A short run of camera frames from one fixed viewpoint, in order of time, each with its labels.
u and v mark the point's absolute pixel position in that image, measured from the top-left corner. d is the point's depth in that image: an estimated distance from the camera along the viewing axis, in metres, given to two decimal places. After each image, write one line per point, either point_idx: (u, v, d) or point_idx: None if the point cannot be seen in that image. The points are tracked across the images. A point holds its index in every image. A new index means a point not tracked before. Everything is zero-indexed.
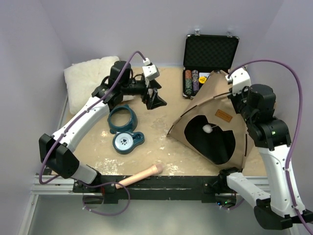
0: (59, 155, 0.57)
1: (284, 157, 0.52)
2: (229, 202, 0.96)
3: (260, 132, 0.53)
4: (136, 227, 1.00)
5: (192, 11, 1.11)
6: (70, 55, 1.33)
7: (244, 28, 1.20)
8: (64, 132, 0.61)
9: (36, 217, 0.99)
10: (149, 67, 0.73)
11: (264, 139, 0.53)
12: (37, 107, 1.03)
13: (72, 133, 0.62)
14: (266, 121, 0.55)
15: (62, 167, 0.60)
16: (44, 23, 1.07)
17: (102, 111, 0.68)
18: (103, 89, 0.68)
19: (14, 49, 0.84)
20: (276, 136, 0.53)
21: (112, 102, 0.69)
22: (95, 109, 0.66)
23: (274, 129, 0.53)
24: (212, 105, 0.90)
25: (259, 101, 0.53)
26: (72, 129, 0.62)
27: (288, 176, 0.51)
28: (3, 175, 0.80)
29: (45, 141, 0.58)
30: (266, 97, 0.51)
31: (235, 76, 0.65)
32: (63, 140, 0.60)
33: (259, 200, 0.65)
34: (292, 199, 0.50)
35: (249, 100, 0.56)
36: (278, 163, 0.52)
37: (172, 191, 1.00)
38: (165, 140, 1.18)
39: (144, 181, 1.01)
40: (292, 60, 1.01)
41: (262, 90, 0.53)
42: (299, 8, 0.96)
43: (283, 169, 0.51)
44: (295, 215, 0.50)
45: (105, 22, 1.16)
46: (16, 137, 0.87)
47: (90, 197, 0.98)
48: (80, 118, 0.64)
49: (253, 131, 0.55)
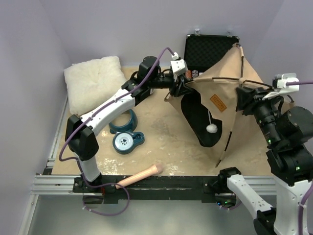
0: (84, 135, 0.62)
1: (302, 193, 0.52)
2: (229, 202, 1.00)
3: (282, 163, 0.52)
4: (136, 227, 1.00)
5: (192, 10, 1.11)
6: (70, 55, 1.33)
7: (244, 27, 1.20)
8: (92, 116, 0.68)
9: (36, 216, 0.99)
10: (177, 63, 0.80)
11: (286, 171, 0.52)
12: (37, 107, 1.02)
13: (98, 119, 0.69)
14: (293, 152, 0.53)
15: (83, 149, 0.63)
16: (44, 23, 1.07)
17: (127, 105, 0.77)
18: (132, 83, 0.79)
19: (13, 49, 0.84)
20: (300, 173, 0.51)
21: (139, 96, 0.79)
22: (122, 100, 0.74)
23: (298, 165, 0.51)
24: (210, 84, 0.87)
25: (295, 133, 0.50)
26: (99, 115, 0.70)
27: (300, 210, 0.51)
28: (3, 174, 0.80)
29: (73, 122, 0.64)
30: (305, 133, 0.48)
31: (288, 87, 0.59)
32: (90, 123, 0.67)
33: (259, 212, 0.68)
34: (299, 230, 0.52)
35: (281, 126, 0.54)
36: (294, 198, 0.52)
37: (172, 191, 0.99)
38: (165, 140, 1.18)
39: (144, 181, 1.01)
40: (293, 60, 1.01)
41: (301, 123, 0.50)
42: (300, 8, 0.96)
43: (298, 203, 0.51)
44: None
45: (105, 21, 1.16)
46: (16, 137, 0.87)
47: (91, 197, 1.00)
48: (108, 105, 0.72)
49: (273, 160, 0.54)
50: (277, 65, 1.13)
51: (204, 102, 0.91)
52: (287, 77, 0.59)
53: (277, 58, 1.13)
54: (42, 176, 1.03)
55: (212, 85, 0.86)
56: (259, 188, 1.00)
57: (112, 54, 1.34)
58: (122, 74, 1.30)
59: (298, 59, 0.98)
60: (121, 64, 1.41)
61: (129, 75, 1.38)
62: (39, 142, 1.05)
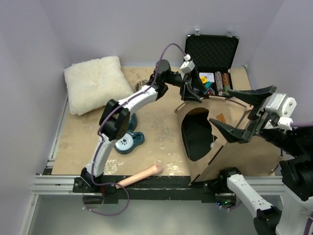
0: (122, 116, 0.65)
1: None
2: (229, 202, 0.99)
3: (298, 177, 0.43)
4: (136, 227, 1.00)
5: (192, 10, 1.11)
6: (70, 55, 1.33)
7: (244, 27, 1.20)
8: (127, 101, 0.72)
9: (36, 216, 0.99)
10: (185, 64, 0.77)
11: (301, 186, 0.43)
12: (37, 107, 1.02)
13: (132, 104, 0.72)
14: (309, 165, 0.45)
15: (117, 129, 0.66)
16: (44, 24, 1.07)
17: (150, 98, 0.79)
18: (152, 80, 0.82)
19: (13, 49, 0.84)
20: None
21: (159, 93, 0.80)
22: (149, 93, 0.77)
23: None
24: (221, 104, 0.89)
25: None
26: (132, 101, 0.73)
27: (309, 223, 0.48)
28: (3, 174, 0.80)
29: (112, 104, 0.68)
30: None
31: (286, 113, 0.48)
32: (125, 106, 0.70)
33: (259, 211, 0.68)
34: None
35: (305, 141, 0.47)
36: (304, 211, 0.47)
37: (172, 191, 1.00)
38: (165, 140, 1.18)
39: (144, 181, 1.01)
40: (293, 59, 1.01)
41: None
42: (299, 8, 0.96)
43: (307, 216, 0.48)
44: None
45: (106, 21, 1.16)
46: (16, 138, 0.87)
47: (90, 197, 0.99)
48: (137, 95, 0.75)
49: (287, 173, 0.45)
50: (277, 65, 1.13)
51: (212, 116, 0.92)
52: (282, 107, 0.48)
53: (277, 58, 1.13)
54: (41, 176, 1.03)
55: (222, 105, 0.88)
56: (258, 188, 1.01)
57: (112, 54, 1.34)
58: (122, 74, 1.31)
59: (298, 59, 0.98)
60: (121, 64, 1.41)
61: (129, 75, 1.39)
62: (38, 142, 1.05)
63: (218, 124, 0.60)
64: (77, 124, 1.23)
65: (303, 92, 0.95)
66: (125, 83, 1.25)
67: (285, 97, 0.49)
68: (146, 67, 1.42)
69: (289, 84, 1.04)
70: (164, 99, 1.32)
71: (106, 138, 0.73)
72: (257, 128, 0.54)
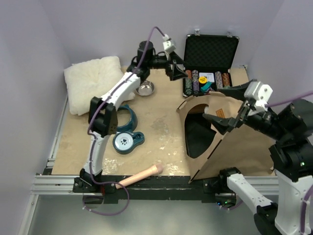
0: (108, 112, 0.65)
1: (306, 188, 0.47)
2: (229, 202, 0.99)
3: (285, 159, 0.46)
4: (136, 227, 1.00)
5: (192, 10, 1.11)
6: (71, 55, 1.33)
7: (244, 27, 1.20)
8: (110, 95, 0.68)
9: (36, 216, 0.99)
10: (167, 42, 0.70)
11: (289, 167, 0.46)
12: (37, 107, 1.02)
13: (115, 97, 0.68)
14: (297, 146, 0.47)
15: (107, 125, 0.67)
16: (43, 24, 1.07)
17: (136, 84, 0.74)
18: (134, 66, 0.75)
19: (13, 49, 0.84)
20: (304, 167, 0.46)
21: (142, 76, 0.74)
22: (131, 80, 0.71)
23: (303, 160, 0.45)
24: (220, 100, 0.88)
25: (299, 127, 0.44)
26: (115, 94, 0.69)
27: (303, 206, 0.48)
28: (3, 174, 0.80)
29: (96, 102, 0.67)
30: (310, 126, 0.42)
31: (262, 98, 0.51)
32: (109, 101, 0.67)
33: (259, 207, 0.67)
34: (301, 225, 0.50)
35: (285, 121, 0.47)
36: (297, 194, 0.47)
37: (171, 191, 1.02)
38: (165, 140, 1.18)
39: (144, 181, 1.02)
40: (293, 59, 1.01)
41: (305, 114, 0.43)
42: (299, 8, 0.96)
43: (301, 199, 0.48)
44: None
45: (106, 21, 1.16)
46: (16, 138, 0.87)
47: (91, 197, 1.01)
48: (120, 86, 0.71)
49: (276, 156, 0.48)
50: (277, 65, 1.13)
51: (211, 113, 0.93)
52: (258, 92, 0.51)
53: (276, 58, 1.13)
54: (41, 176, 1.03)
55: (222, 100, 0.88)
56: (259, 188, 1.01)
57: (112, 54, 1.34)
58: (122, 74, 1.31)
59: (298, 59, 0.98)
60: (121, 64, 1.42)
61: None
62: (38, 142, 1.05)
63: (209, 117, 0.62)
64: (77, 124, 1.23)
65: (303, 92, 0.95)
66: None
67: (260, 83, 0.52)
68: None
69: (289, 84, 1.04)
70: (164, 99, 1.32)
71: (99, 136, 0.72)
72: (242, 114, 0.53)
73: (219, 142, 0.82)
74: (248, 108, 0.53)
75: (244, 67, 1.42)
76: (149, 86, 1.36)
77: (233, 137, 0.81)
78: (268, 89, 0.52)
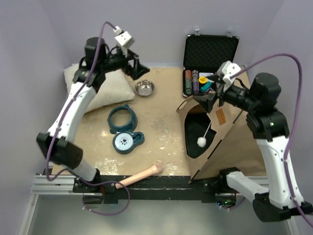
0: (62, 149, 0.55)
1: (283, 148, 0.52)
2: (229, 202, 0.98)
3: (258, 123, 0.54)
4: (136, 226, 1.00)
5: (192, 10, 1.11)
6: (71, 55, 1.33)
7: (244, 27, 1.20)
8: (58, 126, 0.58)
9: (36, 216, 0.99)
10: (122, 35, 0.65)
11: (262, 131, 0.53)
12: (37, 107, 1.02)
13: (66, 125, 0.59)
14: (268, 113, 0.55)
15: (67, 160, 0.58)
16: (43, 24, 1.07)
17: (90, 94, 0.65)
18: (83, 72, 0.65)
19: (13, 50, 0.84)
20: (275, 128, 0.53)
21: (96, 83, 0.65)
22: (81, 95, 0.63)
23: (272, 121, 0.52)
24: (221, 100, 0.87)
25: (263, 93, 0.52)
26: (65, 122, 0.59)
27: (286, 166, 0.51)
28: (3, 174, 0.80)
29: (43, 140, 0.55)
30: (271, 90, 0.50)
31: (230, 72, 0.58)
32: (60, 134, 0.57)
33: (258, 195, 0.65)
34: (290, 190, 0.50)
35: (254, 91, 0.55)
36: (277, 154, 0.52)
37: (171, 191, 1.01)
38: (165, 140, 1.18)
39: (144, 181, 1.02)
40: (293, 59, 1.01)
41: (267, 82, 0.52)
42: (299, 8, 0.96)
43: (281, 160, 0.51)
44: (294, 207, 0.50)
45: (106, 22, 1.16)
46: (16, 138, 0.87)
47: (91, 197, 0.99)
48: (70, 107, 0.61)
49: (251, 123, 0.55)
50: (277, 66, 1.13)
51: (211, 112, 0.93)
52: (226, 69, 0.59)
53: (276, 58, 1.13)
54: (41, 176, 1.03)
55: (222, 100, 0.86)
56: None
57: None
58: (122, 74, 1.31)
59: (297, 59, 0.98)
60: None
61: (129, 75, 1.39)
62: (38, 142, 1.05)
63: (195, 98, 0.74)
64: None
65: (303, 93, 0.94)
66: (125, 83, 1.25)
67: (229, 62, 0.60)
68: (146, 67, 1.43)
69: (288, 84, 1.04)
70: (164, 99, 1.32)
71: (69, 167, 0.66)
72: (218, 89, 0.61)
73: (219, 143, 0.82)
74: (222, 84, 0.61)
75: (244, 67, 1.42)
76: (149, 86, 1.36)
77: (233, 137, 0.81)
78: (235, 66, 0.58)
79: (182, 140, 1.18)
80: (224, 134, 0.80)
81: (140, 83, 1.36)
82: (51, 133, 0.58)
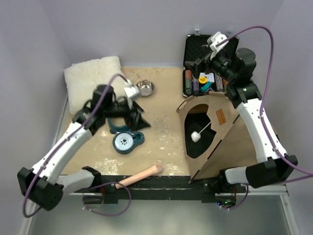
0: (40, 190, 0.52)
1: (258, 108, 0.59)
2: (229, 202, 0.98)
3: (234, 91, 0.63)
4: (136, 227, 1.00)
5: (192, 10, 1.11)
6: (71, 55, 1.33)
7: (244, 28, 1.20)
8: (44, 165, 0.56)
9: (36, 216, 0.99)
10: (131, 87, 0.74)
11: (237, 98, 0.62)
12: (37, 107, 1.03)
13: (52, 165, 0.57)
14: (244, 84, 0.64)
15: (44, 202, 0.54)
16: (43, 24, 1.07)
17: (85, 136, 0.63)
18: (84, 113, 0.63)
19: (13, 50, 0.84)
20: (248, 94, 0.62)
21: (94, 126, 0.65)
22: (76, 136, 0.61)
23: (245, 88, 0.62)
24: (221, 100, 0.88)
25: (241, 66, 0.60)
26: (51, 161, 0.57)
27: (263, 120, 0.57)
28: (3, 174, 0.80)
29: (23, 176, 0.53)
30: (247, 62, 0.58)
31: (217, 41, 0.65)
32: (42, 174, 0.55)
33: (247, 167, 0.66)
34: (271, 142, 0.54)
35: (234, 64, 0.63)
36: (253, 113, 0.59)
37: (171, 191, 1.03)
38: (165, 140, 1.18)
39: (144, 181, 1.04)
40: (293, 59, 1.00)
41: (245, 56, 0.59)
42: (298, 8, 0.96)
43: (258, 117, 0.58)
44: (278, 158, 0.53)
45: (106, 22, 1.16)
46: (16, 138, 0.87)
47: (91, 197, 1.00)
48: (60, 148, 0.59)
49: (229, 90, 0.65)
50: (276, 66, 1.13)
51: (210, 111, 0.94)
52: (215, 38, 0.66)
53: (276, 58, 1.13)
54: None
55: (222, 101, 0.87)
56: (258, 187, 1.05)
57: (112, 54, 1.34)
58: (122, 74, 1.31)
59: (297, 59, 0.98)
60: (121, 64, 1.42)
61: (129, 75, 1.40)
62: (38, 142, 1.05)
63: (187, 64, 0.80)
64: None
65: (303, 93, 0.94)
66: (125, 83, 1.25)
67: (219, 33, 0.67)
68: (146, 67, 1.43)
69: (288, 84, 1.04)
70: (164, 99, 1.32)
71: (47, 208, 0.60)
72: (206, 57, 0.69)
73: (219, 142, 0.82)
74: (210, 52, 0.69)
75: None
76: (149, 86, 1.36)
77: (233, 137, 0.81)
78: (223, 36, 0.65)
79: (182, 140, 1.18)
80: (223, 134, 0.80)
81: (140, 83, 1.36)
82: (34, 170, 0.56)
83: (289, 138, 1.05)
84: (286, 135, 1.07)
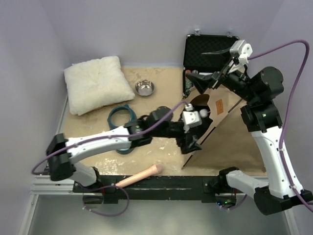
0: (60, 161, 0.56)
1: (278, 138, 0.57)
2: (229, 202, 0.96)
3: (252, 116, 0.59)
4: (136, 226, 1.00)
5: (192, 10, 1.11)
6: (71, 55, 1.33)
7: (244, 28, 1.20)
8: (77, 144, 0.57)
9: (36, 216, 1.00)
10: (191, 113, 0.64)
11: (256, 124, 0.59)
12: (37, 106, 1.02)
13: (82, 149, 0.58)
14: (263, 106, 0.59)
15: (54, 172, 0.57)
16: (44, 24, 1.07)
17: (122, 144, 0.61)
18: (137, 126, 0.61)
19: (13, 49, 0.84)
20: (267, 119, 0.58)
21: (136, 142, 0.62)
22: (117, 139, 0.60)
23: (264, 112, 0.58)
24: (220, 91, 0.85)
25: (265, 91, 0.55)
26: (85, 145, 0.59)
27: (281, 154, 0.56)
28: (3, 174, 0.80)
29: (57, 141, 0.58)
30: (273, 89, 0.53)
31: (244, 53, 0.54)
32: (70, 149, 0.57)
33: (258, 188, 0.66)
34: (289, 179, 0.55)
35: (255, 86, 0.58)
36: (272, 144, 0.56)
37: (172, 191, 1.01)
38: (165, 140, 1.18)
39: (144, 181, 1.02)
40: (293, 59, 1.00)
41: (271, 81, 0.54)
42: (298, 8, 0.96)
43: (278, 150, 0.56)
44: (294, 195, 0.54)
45: (105, 22, 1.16)
46: (16, 138, 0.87)
47: (90, 197, 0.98)
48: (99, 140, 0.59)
49: (244, 114, 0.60)
50: (276, 65, 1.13)
51: (210, 102, 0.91)
52: (242, 48, 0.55)
53: (276, 59, 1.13)
54: (42, 176, 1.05)
55: (222, 92, 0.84)
56: None
57: (112, 54, 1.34)
58: (122, 74, 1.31)
59: (296, 59, 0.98)
60: (121, 64, 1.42)
61: (129, 75, 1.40)
62: (38, 142, 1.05)
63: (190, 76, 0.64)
64: (77, 124, 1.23)
65: (303, 93, 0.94)
66: (125, 83, 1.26)
67: (244, 41, 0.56)
68: (146, 67, 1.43)
69: (288, 84, 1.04)
70: (164, 99, 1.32)
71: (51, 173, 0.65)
72: (224, 70, 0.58)
73: (212, 129, 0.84)
74: (229, 64, 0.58)
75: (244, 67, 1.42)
76: (149, 86, 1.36)
77: (226, 127, 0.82)
78: (250, 47, 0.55)
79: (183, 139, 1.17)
80: (217, 122, 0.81)
81: (140, 83, 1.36)
82: (67, 143, 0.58)
83: (289, 138, 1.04)
84: (287, 135, 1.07)
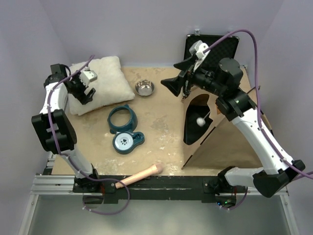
0: (61, 118, 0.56)
1: (256, 118, 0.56)
2: (229, 202, 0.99)
3: (227, 105, 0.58)
4: (136, 226, 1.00)
5: (191, 11, 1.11)
6: (71, 55, 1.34)
7: (244, 28, 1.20)
8: (48, 105, 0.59)
9: (36, 216, 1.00)
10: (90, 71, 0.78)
11: (232, 111, 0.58)
12: (37, 106, 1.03)
13: (55, 104, 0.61)
14: (233, 95, 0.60)
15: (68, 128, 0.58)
16: (43, 25, 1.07)
17: (63, 89, 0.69)
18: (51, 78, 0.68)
19: (13, 49, 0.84)
20: (241, 105, 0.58)
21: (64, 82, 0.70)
22: (57, 87, 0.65)
23: (237, 99, 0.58)
24: None
25: (229, 78, 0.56)
26: (52, 102, 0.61)
27: (264, 132, 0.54)
28: (3, 174, 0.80)
29: (38, 120, 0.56)
30: (234, 74, 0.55)
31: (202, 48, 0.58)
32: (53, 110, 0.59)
33: (256, 174, 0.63)
34: (278, 153, 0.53)
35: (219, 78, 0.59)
36: (252, 125, 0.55)
37: (172, 191, 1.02)
38: (165, 140, 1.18)
39: (144, 181, 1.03)
40: (292, 59, 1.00)
41: (229, 67, 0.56)
42: (298, 8, 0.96)
43: (258, 129, 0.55)
44: (287, 168, 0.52)
45: (105, 22, 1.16)
46: (16, 138, 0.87)
47: (90, 197, 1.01)
48: (52, 93, 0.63)
49: (220, 105, 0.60)
50: (275, 65, 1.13)
51: (209, 103, 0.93)
52: (198, 46, 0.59)
53: (276, 58, 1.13)
54: (42, 176, 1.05)
55: None
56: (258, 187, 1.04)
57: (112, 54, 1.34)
58: (122, 74, 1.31)
59: (295, 58, 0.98)
60: (121, 64, 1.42)
61: (129, 75, 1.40)
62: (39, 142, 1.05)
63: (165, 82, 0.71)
64: (77, 124, 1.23)
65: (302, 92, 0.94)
66: (124, 83, 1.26)
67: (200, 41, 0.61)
68: (146, 67, 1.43)
69: (287, 83, 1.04)
70: (164, 99, 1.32)
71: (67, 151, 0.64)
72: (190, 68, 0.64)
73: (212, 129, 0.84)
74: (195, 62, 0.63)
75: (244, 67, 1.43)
76: (149, 86, 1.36)
77: (226, 127, 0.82)
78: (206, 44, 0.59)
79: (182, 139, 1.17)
80: (216, 122, 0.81)
81: (140, 83, 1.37)
82: (44, 113, 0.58)
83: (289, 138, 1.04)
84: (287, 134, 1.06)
